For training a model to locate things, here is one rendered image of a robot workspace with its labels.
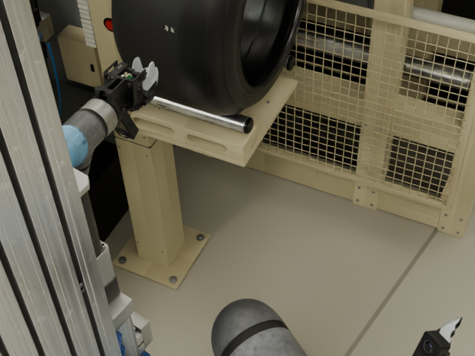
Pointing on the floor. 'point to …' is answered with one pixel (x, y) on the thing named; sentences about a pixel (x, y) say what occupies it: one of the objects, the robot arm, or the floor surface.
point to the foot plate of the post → (126, 256)
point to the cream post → (143, 169)
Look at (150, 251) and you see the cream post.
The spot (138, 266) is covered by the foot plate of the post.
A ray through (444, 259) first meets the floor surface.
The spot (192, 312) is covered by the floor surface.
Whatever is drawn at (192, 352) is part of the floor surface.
